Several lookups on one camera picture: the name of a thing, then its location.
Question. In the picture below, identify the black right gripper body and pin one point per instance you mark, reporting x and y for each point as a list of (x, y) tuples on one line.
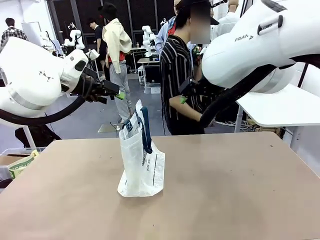
[(190, 86)]

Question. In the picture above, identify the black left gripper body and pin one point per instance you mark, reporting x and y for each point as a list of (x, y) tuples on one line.
[(92, 87)]

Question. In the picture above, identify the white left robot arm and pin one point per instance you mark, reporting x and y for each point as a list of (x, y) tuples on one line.
[(30, 75)]

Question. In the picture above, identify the person's right forearm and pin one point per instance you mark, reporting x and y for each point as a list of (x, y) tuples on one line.
[(185, 110)]

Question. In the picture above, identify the small white background robot arm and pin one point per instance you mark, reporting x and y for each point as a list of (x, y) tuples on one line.
[(76, 37), (148, 40)]

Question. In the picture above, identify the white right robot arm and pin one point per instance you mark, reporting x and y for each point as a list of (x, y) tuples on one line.
[(250, 50)]

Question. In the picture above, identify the black bag on floor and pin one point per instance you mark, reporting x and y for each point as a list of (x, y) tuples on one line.
[(37, 136)]

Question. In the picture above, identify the person in striped shirt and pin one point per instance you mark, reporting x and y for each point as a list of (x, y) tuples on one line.
[(175, 65)]

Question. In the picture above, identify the clear plastic storage box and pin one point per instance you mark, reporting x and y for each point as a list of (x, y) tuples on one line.
[(152, 88)]

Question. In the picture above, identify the person in black t-shirt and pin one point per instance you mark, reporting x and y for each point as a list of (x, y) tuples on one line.
[(100, 40)]

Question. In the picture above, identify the figure in beige jacket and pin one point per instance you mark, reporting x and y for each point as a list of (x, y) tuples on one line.
[(117, 45)]

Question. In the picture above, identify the person in blue shirt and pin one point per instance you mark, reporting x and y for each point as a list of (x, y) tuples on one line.
[(163, 35)]

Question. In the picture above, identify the black baseball cap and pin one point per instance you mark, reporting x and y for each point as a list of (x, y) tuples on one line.
[(214, 21)]

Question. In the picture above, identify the person in white shirt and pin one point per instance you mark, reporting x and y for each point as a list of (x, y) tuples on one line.
[(226, 23)]

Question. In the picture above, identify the white board panel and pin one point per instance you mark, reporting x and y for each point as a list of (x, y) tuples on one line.
[(31, 30)]

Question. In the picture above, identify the person in plaid shirt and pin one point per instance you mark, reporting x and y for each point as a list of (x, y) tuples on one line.
[(11, 31)]

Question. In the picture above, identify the white side table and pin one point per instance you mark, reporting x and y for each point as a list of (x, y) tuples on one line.
[(287, 107)]

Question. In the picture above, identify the green box at table edge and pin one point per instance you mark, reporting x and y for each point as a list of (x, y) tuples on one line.
[(21, 165)]

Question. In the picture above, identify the brown cardboard box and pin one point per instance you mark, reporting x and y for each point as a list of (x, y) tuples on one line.
[(7, 160)]

